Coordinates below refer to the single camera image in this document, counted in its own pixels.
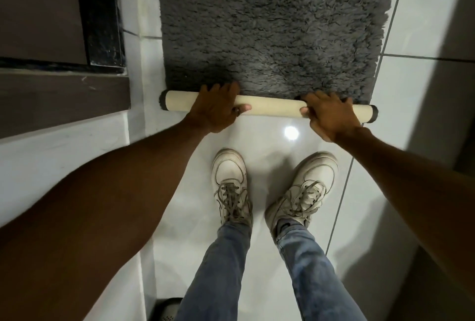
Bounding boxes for person's left hand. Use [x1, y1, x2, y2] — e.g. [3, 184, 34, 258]
[185, 81, 252, 134]

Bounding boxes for person's right hand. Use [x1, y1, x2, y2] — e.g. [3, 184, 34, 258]
[299, 91, 368, 143]

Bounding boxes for grey shaggy bath mat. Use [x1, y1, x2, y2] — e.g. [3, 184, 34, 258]
[155, 0, 399, 124]

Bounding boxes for person's right forearm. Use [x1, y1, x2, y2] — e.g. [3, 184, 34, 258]
[335, 127, 475, 290]

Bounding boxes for person's left forearm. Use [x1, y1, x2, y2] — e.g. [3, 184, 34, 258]
[0, 118, 213, 321]

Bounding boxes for person's left white sneaker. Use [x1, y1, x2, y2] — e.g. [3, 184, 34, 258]
[211, 148, 254, 235]

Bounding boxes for person's white sneaker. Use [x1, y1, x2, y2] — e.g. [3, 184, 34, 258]
[211, 148, 254, 235]
[264, 151, 340, 246]

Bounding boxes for person's right white sneaker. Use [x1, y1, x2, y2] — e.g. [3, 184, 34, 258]
[264, 151, 340, 246]

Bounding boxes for blue jeans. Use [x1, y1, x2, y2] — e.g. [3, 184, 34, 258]
[174, 218, 368, 321]

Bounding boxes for brown wooden panel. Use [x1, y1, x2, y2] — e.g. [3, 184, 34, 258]
[0, 72, 133, 140]

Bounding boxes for dark perforated basket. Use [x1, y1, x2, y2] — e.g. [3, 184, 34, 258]
[154, 297, 185, 321]

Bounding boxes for brown door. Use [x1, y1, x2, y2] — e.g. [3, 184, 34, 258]
[0, 0, 88, 66]

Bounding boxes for black stone door frame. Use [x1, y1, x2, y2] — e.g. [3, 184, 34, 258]
[0, 0, 127, 75]

